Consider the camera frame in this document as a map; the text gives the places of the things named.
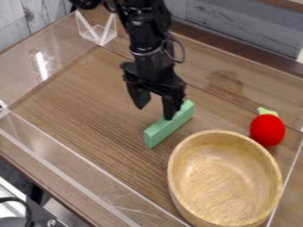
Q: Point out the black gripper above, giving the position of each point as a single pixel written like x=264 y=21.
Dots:
x=149 y=75

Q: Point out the green rectangular block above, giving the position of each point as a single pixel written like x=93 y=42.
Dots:
x=164 y=128

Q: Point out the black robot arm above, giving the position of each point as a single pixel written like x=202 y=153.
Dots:
x=146 y=19

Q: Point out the wooden bowl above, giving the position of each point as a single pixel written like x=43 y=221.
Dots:
x=225 y=180

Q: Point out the red plush strawberry toy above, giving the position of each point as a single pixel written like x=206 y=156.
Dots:
x=268 y=128

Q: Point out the black device with screw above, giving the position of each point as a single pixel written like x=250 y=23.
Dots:
x=14 y=217

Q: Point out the clear acrylic corner bracket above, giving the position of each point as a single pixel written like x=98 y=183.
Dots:
x=98 y=34

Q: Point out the clear acrylic tray wall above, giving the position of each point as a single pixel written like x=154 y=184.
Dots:
x=86 y=188

